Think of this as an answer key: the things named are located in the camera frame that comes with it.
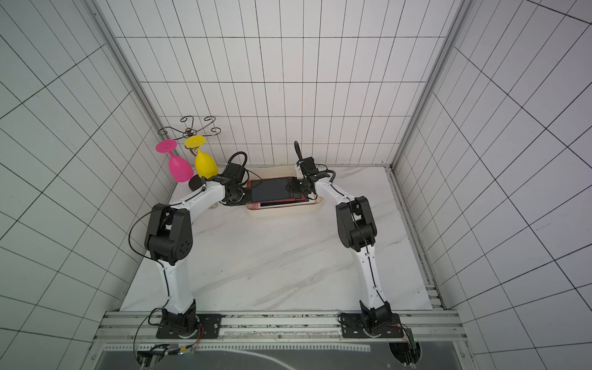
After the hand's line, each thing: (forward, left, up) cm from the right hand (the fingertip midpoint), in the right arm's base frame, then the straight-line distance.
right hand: (294, 181), depth 104 cm
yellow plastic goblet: (-8, +34, +18) cm, 39 cm away
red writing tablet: (-6, +10, +1) cm, 12 cm away
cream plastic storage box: (-13, +6, -3) cm, 15 cm away
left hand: (-13, +21, -1) cm, 24 cm away
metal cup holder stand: (+3, +46, +24) cm, 52 cm away
